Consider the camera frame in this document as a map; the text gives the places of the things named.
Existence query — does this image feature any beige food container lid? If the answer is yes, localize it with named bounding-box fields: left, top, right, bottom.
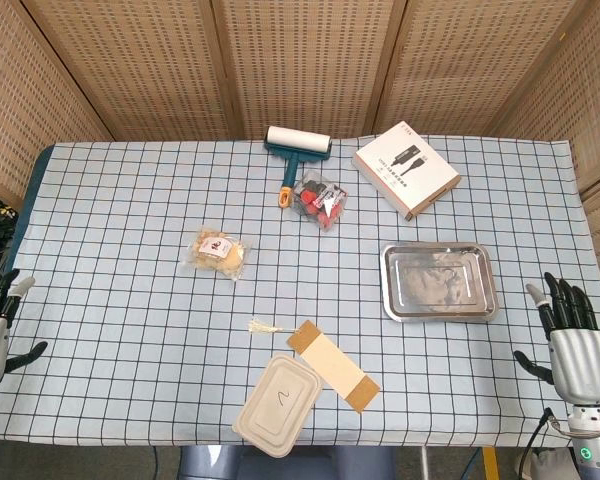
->
left=232, top=352, right=324, bottom=457

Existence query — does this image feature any black cable at right wrist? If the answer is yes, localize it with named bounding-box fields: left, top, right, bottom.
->
left=521, top=407, right=557, bottom=480

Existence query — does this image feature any bread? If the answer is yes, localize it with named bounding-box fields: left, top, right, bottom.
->
left=186, top=227, right=254, bottom=282

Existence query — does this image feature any clear box with red parts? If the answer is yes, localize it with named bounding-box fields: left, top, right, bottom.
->
left=292, top=169, right=350, bottom=231

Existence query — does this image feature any wicker folding screen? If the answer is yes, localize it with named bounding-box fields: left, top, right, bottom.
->
left=0, top=0, right=600, bottom=321

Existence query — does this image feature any white cardboard cable box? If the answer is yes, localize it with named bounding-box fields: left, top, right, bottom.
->
left=352, top=121, right=462, bottom=221

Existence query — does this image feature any blue checked tablecloth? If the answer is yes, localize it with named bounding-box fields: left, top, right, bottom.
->
left=0, top=134, right=600, bottom=449

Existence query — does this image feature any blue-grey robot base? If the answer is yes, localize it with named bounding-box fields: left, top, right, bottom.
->
left=177, top=444, right=397, bottom=480

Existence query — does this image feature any brown beige bookmark with tassel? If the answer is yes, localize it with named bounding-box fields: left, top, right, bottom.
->
left=248, top=318, right=382, bottom=415

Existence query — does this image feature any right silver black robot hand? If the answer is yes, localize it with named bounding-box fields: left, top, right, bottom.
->
left=513, top=272, right=600, bottom=404

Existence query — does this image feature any teal lint roller white roll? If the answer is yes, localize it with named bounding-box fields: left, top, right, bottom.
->
left=263, top=125, right=334, bottom=209

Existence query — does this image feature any stainless steel tray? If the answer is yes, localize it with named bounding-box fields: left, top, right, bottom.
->
left=379, top=241, right=500, bottom=325

